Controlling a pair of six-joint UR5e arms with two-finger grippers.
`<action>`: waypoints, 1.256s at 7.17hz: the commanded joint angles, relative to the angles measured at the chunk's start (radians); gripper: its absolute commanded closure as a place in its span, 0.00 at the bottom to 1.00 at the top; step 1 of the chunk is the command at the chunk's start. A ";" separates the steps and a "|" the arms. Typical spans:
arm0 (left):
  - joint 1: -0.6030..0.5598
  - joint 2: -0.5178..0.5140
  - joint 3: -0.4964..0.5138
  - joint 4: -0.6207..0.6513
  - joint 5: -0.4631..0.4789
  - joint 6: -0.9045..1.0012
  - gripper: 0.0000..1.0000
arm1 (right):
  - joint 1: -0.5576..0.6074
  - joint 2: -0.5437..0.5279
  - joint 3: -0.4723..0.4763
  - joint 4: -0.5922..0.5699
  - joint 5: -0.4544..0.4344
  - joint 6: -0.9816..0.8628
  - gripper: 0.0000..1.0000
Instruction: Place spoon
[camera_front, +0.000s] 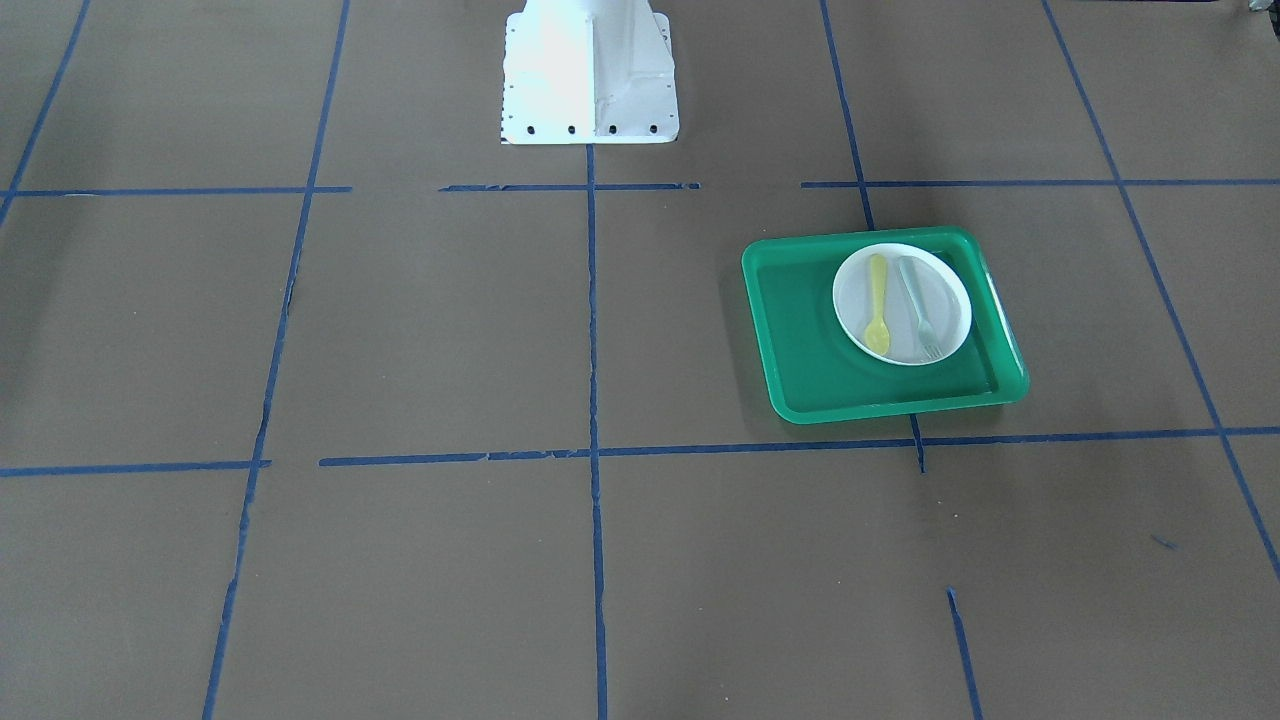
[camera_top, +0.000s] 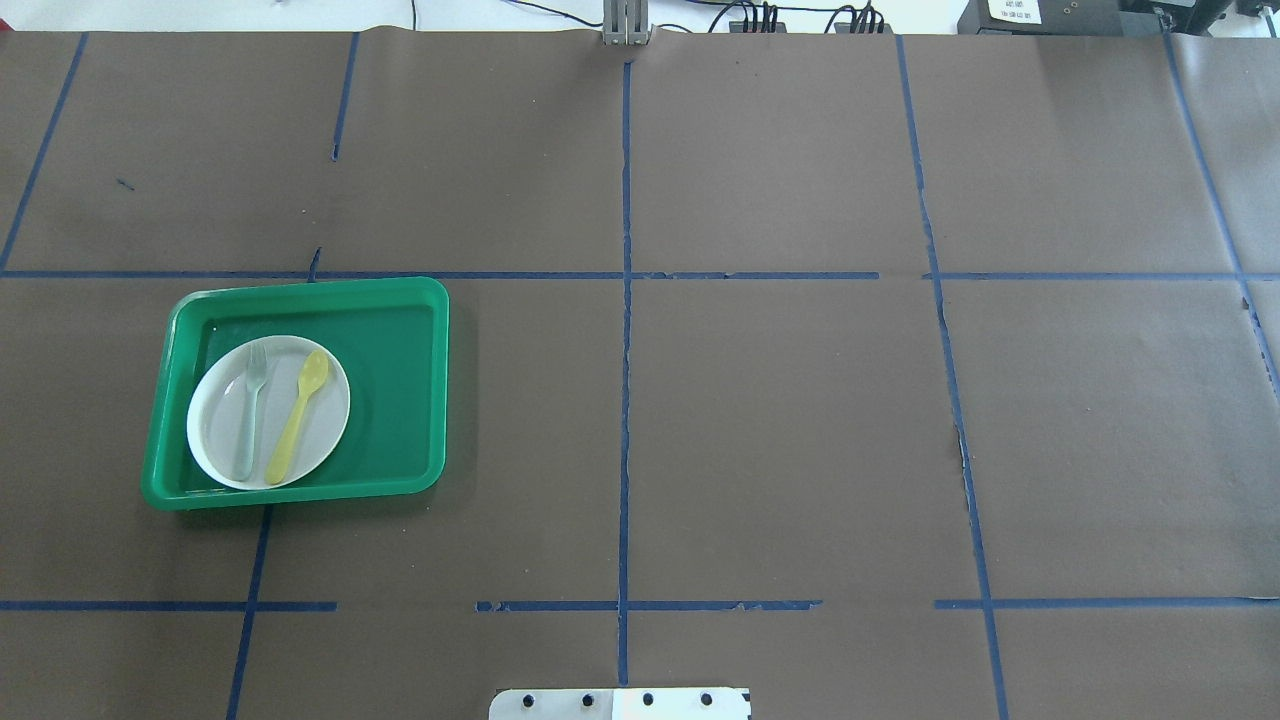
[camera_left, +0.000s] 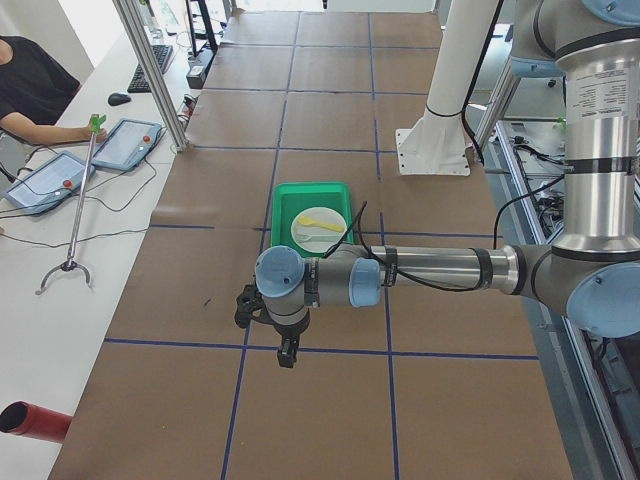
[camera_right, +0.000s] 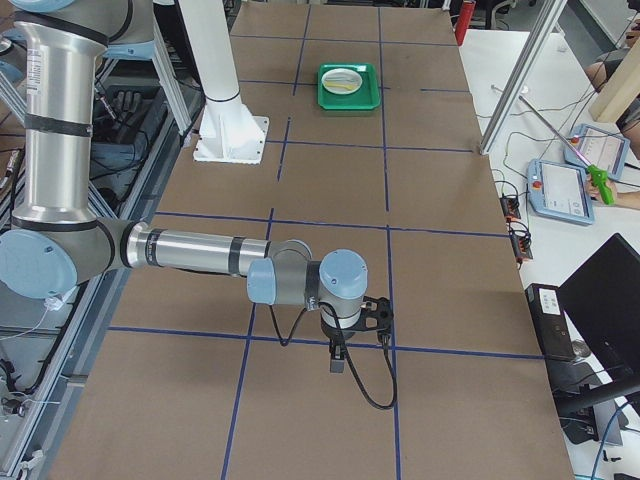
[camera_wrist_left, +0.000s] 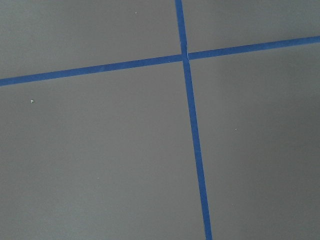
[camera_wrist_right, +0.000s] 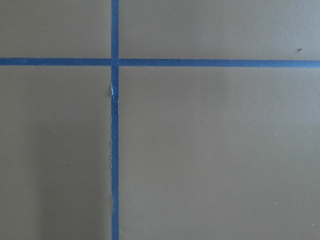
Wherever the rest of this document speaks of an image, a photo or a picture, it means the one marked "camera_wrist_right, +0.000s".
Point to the blue tape strip crosswise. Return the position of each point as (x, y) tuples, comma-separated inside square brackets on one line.
[(146, 62)]

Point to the blue tape strip lengthwise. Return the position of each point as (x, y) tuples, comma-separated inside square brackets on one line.
[(114, 134)]

